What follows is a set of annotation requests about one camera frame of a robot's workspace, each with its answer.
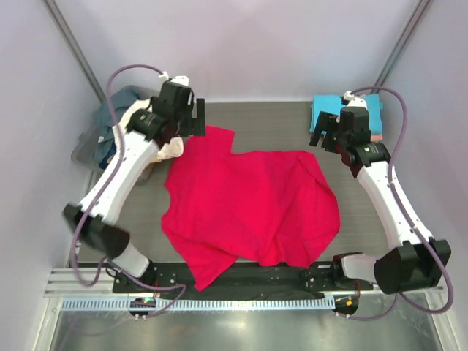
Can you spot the grey-blue t shirt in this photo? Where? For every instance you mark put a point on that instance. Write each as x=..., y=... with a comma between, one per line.
x=121, y=100

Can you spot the slotted cable duct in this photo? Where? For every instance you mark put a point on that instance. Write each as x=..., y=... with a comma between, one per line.
x=150, y=305

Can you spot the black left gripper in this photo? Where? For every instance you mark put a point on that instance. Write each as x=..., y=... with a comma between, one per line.
x=194, y=126

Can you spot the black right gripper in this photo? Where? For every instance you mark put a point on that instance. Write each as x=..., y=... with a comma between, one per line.
x=325, y=122

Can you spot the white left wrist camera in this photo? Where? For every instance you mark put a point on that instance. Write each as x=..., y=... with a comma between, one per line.
x=181, y=80

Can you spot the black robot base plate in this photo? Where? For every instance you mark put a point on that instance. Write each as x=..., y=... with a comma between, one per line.
x=251, y=282

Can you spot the folded turquoise t shirt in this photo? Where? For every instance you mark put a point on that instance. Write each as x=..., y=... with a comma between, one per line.
x=331, y=103

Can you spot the left corner aluminium post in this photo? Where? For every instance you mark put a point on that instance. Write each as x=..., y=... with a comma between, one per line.
x=65, y=31

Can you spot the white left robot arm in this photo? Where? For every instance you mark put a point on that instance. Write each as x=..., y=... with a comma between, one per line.
x=152, y=134

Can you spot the cream white t shirt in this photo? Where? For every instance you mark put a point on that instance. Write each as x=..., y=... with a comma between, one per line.
x=173, y=149

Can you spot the corner aluminium post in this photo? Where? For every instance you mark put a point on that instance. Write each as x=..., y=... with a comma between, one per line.
x=65, y=31
x=416, y=17

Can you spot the right corner aluminium post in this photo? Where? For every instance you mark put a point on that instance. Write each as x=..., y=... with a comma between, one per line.
x=416, y=17

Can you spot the red pink t shirt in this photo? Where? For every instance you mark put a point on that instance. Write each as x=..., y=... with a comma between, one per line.
x=268, y=207

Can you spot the dark blue t shirt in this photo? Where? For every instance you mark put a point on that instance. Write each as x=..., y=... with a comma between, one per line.
x=102, y=157

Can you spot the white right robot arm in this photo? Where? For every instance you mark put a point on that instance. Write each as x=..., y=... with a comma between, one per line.
x=410, y=263

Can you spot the folded salmon t shirt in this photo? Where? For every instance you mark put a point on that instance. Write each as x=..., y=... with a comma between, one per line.
x=376, y=137

